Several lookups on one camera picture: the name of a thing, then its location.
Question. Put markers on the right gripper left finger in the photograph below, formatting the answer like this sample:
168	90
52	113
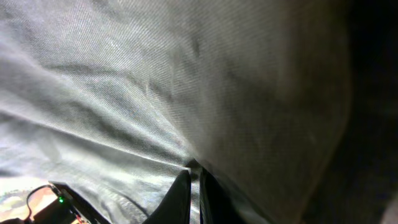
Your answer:
175	206

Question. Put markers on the grey shorts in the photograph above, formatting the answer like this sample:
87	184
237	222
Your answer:
117	97

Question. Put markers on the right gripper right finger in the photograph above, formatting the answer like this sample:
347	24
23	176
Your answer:
215	205

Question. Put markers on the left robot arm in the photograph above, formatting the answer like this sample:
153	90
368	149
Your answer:
52	203

